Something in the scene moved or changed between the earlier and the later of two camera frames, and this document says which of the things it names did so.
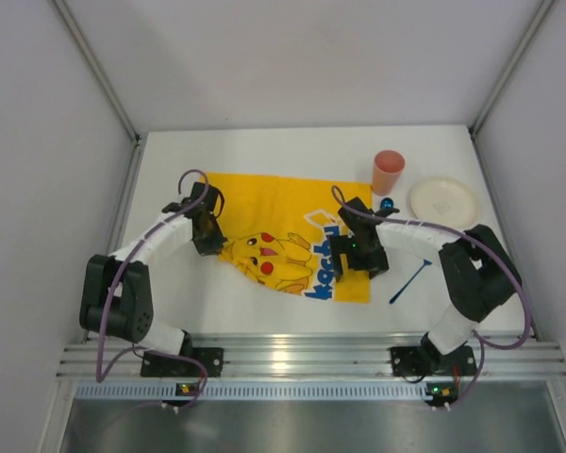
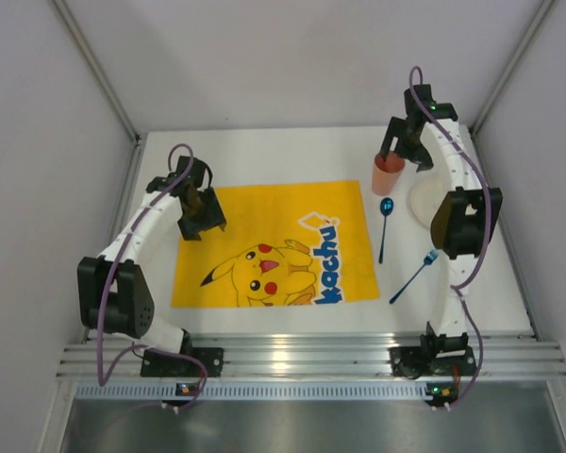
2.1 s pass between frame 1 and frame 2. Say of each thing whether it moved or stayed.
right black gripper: moved
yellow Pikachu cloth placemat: moved
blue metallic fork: stayed
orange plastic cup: stayed
